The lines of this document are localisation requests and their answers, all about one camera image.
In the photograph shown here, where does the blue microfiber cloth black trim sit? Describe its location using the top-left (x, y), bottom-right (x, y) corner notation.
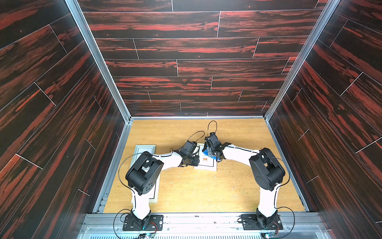
top-left (203, 149), bottom-right (209, 157)

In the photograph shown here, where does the white picture frame deer print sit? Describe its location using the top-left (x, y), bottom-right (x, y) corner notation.
top-left (194, 143), bottom-right (217, 172)

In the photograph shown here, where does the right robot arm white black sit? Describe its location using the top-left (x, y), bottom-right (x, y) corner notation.
top-left (203, 132), bottom-right (286, 229)

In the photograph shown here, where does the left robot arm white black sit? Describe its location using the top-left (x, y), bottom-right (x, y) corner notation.
top-left (125, 140), bottom-right (200, 228)

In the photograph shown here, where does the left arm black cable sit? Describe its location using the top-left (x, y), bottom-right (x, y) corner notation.
top-left (112, 130), bottom-right (206, 239)

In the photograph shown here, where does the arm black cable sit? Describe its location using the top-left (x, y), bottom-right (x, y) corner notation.
top-left (112, 130), bottom-right (206, 239)
top-left (205, 120), bottom-right (296, 239)

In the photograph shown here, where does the grey-green picture frame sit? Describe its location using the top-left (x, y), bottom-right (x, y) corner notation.
top-left (130, 144), bottom-right (157, 169)

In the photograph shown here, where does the white picture frame near left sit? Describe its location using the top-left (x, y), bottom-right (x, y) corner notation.
top-left (148, 176), bottom-right (160, 204)

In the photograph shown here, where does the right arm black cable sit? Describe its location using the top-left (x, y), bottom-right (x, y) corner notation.
top-left (205, 120), bottom-right (296, 239)

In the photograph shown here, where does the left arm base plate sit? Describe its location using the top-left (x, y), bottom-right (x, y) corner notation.
top-left (122, 213), bottom-right (164, 232)

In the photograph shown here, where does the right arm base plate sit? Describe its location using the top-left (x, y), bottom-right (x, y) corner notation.
top-left (237, 213), bottom-right (283, 231)

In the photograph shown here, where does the aluminium front rail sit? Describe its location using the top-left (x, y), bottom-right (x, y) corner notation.
top-left (77, 212), bottom-right (332, 239)

